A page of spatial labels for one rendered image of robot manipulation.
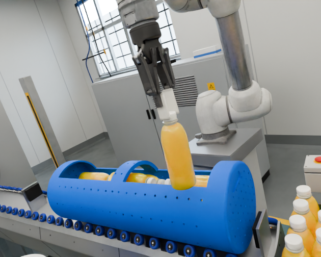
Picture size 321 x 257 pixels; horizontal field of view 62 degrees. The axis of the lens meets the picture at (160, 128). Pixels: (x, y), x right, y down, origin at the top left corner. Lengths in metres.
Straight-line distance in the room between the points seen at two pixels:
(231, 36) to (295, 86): 2.44
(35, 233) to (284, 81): 3.06
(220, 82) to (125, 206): 1.73
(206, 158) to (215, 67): 1.25
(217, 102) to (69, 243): 1.03
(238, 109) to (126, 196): 0.74
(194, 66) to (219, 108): 1.22
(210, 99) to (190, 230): 0.77
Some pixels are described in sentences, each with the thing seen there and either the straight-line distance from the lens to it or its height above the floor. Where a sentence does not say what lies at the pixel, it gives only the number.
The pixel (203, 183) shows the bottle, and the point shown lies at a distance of 0.89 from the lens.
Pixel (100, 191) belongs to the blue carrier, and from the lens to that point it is 1.09.
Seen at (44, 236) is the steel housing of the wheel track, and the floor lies 0.86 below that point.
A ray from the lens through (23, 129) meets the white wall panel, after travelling 5.92.
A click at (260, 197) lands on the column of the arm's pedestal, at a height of 0.65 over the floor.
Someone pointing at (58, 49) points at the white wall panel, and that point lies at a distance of 6.40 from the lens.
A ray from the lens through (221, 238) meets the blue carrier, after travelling 0.84.
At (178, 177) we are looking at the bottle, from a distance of 0.73.
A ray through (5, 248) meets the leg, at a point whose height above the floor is 0.52.
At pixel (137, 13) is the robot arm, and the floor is 1.71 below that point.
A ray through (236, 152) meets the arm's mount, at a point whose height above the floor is 1.06.
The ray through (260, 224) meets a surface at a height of 1.05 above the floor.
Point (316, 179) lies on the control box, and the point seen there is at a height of 1.06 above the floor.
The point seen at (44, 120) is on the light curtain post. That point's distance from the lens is 2.01.
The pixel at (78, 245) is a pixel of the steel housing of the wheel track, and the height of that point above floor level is 0.87.
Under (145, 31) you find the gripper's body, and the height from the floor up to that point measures 1.67.
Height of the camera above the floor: 1.62
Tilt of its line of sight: 16 degrees down
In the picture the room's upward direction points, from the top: 16 degrees counter-clockwise
